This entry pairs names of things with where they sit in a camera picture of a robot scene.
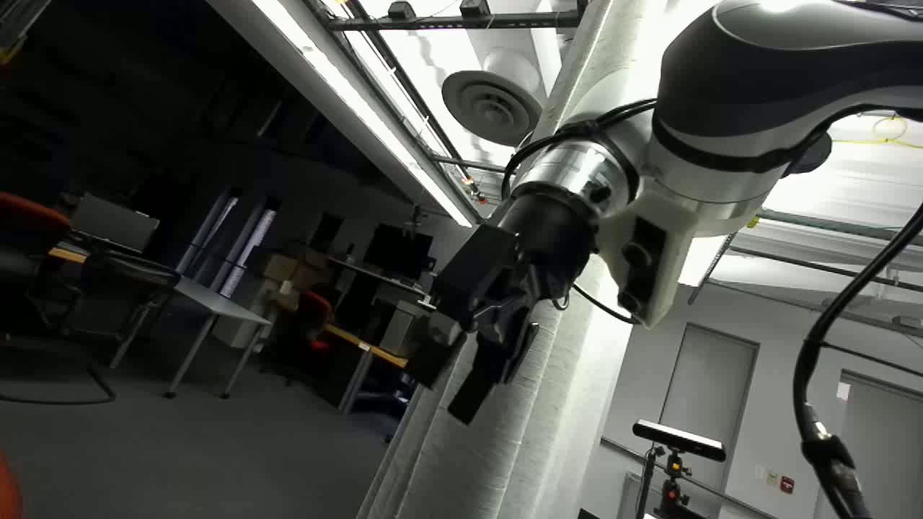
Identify grey door with paper sign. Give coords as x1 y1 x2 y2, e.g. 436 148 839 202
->
816 369 923 519

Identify grey woven curtain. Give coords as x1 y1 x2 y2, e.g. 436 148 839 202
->
354 0 723 519

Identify dark desk wood edge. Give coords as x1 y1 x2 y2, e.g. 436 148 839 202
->
47 239 184 372

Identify metal ceiling truss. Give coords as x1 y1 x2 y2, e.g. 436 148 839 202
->
320 0 588 34

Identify large black monitor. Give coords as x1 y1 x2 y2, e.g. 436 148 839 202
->
360 222 436 282

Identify grey computer case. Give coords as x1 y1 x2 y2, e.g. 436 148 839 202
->
377 300 436 359

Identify small black monitor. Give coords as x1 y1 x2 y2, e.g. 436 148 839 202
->
305 210 347 255

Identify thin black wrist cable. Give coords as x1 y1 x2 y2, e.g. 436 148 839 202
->
498 96 666 330

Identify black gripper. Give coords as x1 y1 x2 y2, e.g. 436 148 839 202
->
431 186 605 427

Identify grey folding table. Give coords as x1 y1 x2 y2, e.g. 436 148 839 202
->
162 274 275 401

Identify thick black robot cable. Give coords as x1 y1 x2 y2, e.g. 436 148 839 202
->
791 199 923 519

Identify stacked cardboard boxes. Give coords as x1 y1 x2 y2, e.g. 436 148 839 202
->
258 252 328 313

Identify orange red object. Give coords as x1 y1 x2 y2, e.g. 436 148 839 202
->
0 450 25 519

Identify black camera stand red knobs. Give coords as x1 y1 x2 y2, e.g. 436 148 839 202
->
638 444 699 519

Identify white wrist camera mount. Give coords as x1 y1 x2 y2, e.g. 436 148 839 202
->
596 206 699 330

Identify grey box on desk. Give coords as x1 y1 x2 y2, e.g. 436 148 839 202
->
69 187 165 255

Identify black stereo camera bar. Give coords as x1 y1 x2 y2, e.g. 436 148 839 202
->
630 419 731 466

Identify round ceiling air vent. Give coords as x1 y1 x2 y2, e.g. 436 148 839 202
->
438 53 556 150

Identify red black swivel chair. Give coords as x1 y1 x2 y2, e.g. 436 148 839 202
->
262 285 341 388

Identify red office chair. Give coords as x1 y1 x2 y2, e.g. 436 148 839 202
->
0 187 119 406

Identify tall window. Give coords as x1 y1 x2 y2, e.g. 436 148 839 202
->
175 186 284 300

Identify long ceiling light strip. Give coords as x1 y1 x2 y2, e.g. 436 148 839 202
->
206 0 484 231

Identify wood top desk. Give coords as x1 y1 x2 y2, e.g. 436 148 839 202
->
320 320 416 415

